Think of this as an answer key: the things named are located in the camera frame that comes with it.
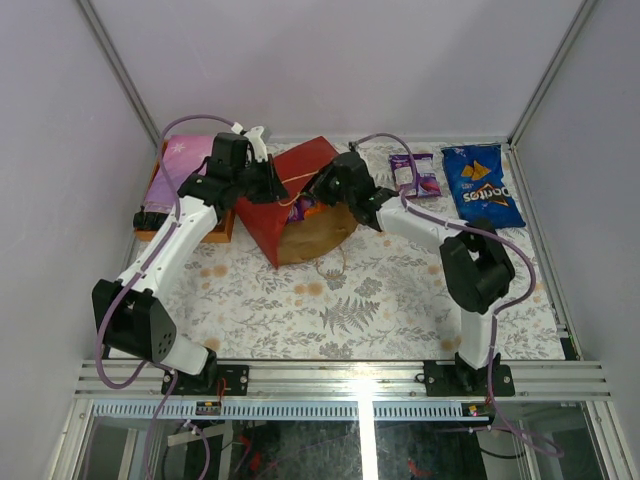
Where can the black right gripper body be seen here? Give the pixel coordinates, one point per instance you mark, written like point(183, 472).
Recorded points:
point(327, 189)

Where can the purple Fox's candy bag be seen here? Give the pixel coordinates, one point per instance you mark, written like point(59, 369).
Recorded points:
point(303, 208)

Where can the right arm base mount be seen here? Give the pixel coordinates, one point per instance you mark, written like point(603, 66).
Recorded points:
point(457, 378)

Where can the red paper bag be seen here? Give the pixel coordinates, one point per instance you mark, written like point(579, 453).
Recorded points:
point(298, 228)

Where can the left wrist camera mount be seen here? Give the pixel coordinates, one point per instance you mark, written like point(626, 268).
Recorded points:
point(258, 137)

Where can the purple pillow package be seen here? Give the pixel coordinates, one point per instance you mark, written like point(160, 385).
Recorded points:
point(184, 155)

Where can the floral tablecloth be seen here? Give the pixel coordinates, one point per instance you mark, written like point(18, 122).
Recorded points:
point(377, 296)

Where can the black object beside tray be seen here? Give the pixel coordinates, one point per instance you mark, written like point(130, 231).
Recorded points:
point(148, 221)

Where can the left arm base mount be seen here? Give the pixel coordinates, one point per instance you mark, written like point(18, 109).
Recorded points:
point(215, 379)

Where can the purple snack packet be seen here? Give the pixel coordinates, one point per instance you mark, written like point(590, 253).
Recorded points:
point(417, 177)

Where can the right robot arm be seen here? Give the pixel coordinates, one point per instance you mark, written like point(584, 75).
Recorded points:
point(477, 269)

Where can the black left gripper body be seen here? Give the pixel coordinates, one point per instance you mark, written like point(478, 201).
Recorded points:
point(270, 181)

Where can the blue Doritos chip bag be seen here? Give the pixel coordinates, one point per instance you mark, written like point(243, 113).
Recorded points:
point(475, 177)

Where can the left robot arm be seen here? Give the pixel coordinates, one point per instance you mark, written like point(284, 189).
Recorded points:
point(130, 313)

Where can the aluminium front rail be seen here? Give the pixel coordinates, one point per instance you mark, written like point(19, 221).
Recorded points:
point(556, 381)

